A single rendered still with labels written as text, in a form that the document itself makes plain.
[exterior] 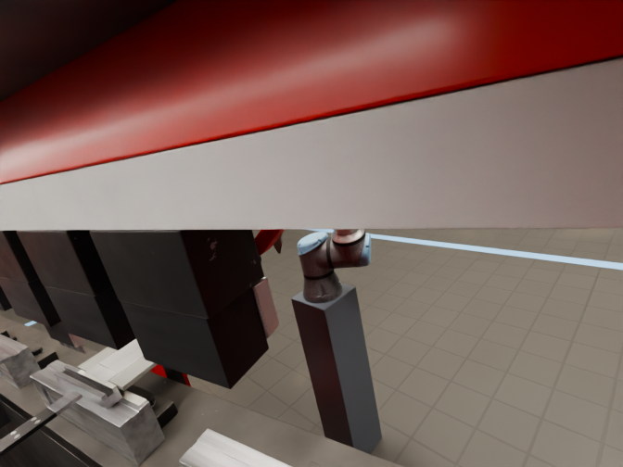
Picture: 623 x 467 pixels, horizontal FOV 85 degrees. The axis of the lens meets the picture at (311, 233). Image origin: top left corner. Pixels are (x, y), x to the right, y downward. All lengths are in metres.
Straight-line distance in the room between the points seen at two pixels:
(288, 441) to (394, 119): 0.62
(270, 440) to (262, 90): 0.63
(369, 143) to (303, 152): 0.04
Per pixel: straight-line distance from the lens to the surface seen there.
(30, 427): 0.83
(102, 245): 0.41
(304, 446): 0.70
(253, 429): 0.76
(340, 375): 1.40
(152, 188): 0.30
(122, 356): 0.89
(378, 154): 0.18
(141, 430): 0.79
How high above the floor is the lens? 1.40
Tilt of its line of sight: 18 degrees down
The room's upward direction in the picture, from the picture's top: 12 degrees counter-clockwise
